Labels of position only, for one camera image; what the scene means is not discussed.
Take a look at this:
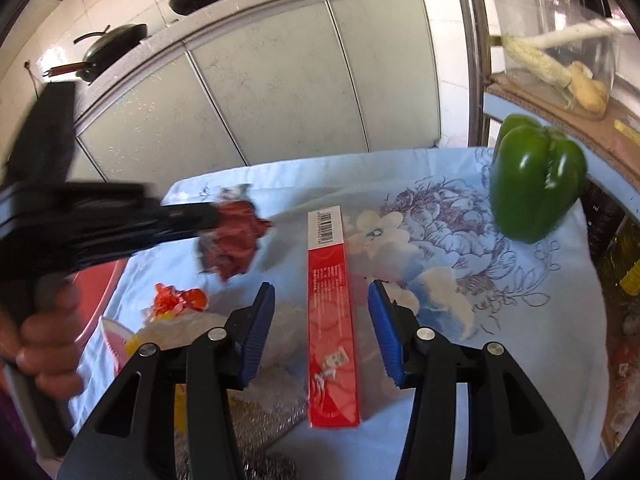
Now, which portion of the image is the silver glitter scouring pad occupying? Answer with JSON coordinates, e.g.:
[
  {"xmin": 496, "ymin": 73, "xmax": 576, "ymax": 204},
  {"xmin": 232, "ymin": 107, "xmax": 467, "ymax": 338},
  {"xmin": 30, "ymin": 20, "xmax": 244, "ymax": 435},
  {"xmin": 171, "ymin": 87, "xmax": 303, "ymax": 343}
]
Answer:
[{"xmin": 228, "ymin": 366, "xmax": 307, "ymax": 454}]

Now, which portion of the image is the red white toothpaste box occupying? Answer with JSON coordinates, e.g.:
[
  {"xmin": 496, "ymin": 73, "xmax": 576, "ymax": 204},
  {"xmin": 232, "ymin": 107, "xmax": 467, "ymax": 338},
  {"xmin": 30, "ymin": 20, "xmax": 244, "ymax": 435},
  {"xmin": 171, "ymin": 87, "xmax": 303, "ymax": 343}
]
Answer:
[{"xmin": 307, "ymin": 206, "xmax": 360, "ymax": 429}]

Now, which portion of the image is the red foil wrapper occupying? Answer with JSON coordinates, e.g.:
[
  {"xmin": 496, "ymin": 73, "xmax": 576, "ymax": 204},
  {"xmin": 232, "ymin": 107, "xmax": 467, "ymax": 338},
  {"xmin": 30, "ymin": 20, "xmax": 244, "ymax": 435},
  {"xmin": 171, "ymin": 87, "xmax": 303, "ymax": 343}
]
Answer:
[{"xmin": 196, "ymin": 183, "xmax": 272, "ymax": 283}]

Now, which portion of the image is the steel wool scrubber ball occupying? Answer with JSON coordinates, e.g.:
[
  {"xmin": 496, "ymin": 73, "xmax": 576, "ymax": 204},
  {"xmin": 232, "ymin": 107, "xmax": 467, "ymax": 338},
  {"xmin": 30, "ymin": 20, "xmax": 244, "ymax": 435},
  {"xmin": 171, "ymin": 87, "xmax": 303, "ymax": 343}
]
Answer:
[{"xmin": 176, "ymin": 451, "xmax": 298, "ymax": 480}]

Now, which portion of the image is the clear bag with orange tie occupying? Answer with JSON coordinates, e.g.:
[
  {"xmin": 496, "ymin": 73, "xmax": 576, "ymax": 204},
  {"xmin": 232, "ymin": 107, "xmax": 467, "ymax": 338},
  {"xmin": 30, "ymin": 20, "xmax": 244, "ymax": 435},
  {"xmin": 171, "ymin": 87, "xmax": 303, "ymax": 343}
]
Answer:
[{"xmin": 142, "ymin": 283, "xmax": 227, "ymax": 345}]

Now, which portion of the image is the translucent bubble wrap piece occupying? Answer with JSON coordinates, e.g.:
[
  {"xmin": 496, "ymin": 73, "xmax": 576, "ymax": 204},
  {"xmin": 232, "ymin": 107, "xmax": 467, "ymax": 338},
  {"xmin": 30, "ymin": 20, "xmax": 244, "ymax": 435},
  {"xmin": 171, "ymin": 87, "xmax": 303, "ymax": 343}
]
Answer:
[{"xmin": 230, "ymin": 302, "xmax": 307, "ymax": 411}]

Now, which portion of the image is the pink plastic trash bucket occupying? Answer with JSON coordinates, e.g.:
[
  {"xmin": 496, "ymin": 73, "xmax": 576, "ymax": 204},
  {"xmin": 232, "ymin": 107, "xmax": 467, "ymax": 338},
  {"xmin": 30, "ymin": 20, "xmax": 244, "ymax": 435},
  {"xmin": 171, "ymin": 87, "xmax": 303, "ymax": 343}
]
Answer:
[{"xmin": 72, "ymin": 259, "xmax": 128, "ymax": 347}]

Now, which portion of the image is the grey kitchen cabinet counter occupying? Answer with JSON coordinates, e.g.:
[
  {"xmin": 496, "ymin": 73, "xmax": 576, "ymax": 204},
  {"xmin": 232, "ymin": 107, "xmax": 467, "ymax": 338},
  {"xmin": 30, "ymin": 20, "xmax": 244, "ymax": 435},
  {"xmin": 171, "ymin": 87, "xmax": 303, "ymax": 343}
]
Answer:
[{"xmin": 70, "ymin": 0, "xmax": 440, "ymax": 193}]

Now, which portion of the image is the person's left hand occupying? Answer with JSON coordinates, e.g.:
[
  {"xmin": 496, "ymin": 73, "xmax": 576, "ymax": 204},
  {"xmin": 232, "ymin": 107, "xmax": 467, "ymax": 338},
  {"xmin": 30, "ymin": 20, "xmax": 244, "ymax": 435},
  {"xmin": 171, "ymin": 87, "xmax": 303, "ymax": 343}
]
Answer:
[{"xmin": 1, "ymin": 280, "xmax": 84, "ymax": 401}]

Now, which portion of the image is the black wok with lid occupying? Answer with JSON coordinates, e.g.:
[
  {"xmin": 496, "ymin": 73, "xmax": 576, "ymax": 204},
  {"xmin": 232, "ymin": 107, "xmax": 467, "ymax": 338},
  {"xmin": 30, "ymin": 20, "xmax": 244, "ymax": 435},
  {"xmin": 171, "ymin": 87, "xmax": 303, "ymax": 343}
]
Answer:
[{"xmin": 42, "ymin": 23, "xmax": 148, "ymax": 84}]

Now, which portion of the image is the light blue floral tablecloth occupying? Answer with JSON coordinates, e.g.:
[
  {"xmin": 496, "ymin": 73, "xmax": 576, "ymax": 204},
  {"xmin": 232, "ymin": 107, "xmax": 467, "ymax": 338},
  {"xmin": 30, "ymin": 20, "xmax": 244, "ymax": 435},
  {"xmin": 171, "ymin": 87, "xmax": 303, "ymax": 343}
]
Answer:
[{"xmin": 67, "ymin": 146, "xmax": 612, "ymax": 480}]

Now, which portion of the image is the green bell pepper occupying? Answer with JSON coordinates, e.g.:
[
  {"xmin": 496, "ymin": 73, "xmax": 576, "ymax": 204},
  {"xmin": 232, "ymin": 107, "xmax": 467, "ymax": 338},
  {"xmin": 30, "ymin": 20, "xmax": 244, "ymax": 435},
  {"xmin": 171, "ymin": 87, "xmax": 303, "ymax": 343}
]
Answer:
[{"xmin": 489, "ymin": 114, "xmax": 588, "ymax": 244}]

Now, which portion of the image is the metal shelf rack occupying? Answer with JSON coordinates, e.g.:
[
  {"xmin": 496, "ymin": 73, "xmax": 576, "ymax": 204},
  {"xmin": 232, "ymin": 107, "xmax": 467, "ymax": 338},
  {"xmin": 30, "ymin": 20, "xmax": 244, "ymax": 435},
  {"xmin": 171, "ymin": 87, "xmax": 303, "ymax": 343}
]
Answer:
[{"xmin": 449, "ymin": 0, "xmax": 640, "ymax": 461}]

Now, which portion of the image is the ginger root piece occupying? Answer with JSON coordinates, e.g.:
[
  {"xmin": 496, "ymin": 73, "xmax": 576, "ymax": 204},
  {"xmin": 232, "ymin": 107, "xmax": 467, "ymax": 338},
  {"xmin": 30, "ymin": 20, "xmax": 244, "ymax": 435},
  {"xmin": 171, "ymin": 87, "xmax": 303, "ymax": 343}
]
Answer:
[{"xmin": 568, "ymin": 62, "xmax": 608, "ymax": 115}]

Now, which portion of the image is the corn cob in husk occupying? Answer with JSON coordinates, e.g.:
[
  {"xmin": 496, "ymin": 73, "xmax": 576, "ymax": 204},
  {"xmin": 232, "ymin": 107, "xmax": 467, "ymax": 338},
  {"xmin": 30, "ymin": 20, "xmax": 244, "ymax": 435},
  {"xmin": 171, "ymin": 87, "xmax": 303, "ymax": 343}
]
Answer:
[{"xmin": 501, "ymin": 36, "xmax": 572, "ymax": 88}]

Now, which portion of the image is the clear plastic vegetable container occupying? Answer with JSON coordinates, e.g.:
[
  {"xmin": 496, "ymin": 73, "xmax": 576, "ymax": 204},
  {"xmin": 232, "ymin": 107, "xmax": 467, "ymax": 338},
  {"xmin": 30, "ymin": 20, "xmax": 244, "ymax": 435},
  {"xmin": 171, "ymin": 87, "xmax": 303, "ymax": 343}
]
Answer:
[{"xmin": 492, "ymin": 0, "xmax": 620, "ymax": 120}]

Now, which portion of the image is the white daikon radish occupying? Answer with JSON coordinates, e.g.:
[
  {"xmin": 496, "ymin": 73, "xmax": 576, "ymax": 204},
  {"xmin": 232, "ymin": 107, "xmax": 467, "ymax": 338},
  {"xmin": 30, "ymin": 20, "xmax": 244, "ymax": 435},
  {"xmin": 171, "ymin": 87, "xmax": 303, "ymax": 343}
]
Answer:
[{"xmin": 523, "ymin": 18, "xmax": 634, "ymax": 50}]

